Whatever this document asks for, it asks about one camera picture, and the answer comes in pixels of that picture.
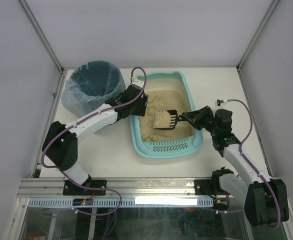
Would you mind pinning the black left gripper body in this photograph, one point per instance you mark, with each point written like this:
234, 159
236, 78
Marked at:
140, 105

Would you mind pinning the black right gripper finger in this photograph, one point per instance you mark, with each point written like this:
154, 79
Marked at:
192, 121
196, 114

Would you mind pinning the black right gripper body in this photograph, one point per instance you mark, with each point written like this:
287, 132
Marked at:
195, 118

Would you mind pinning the black litter scoop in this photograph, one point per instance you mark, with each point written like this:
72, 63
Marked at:
175, 119

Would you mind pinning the beige litter clump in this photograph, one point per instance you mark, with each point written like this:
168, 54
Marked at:
162, 119

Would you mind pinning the translucent blue bin liner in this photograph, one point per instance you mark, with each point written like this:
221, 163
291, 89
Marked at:
86, 92

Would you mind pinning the black trash bin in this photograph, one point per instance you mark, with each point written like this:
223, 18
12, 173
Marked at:
94, 80

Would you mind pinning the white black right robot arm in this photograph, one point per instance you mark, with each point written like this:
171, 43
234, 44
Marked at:
263, 198

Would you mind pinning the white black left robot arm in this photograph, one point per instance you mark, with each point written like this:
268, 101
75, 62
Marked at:
62, 140

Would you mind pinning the beige cat litter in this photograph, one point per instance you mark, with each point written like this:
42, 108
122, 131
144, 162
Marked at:
162, 100

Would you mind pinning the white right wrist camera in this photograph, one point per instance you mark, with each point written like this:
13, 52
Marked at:
221, 102

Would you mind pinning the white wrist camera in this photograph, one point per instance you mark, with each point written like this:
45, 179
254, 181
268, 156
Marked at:
221, 102
135, 81

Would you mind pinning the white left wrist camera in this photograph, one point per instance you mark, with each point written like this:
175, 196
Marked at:
135, 81

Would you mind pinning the white slotted cable duct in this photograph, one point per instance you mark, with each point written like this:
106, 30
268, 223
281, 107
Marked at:
125, 202

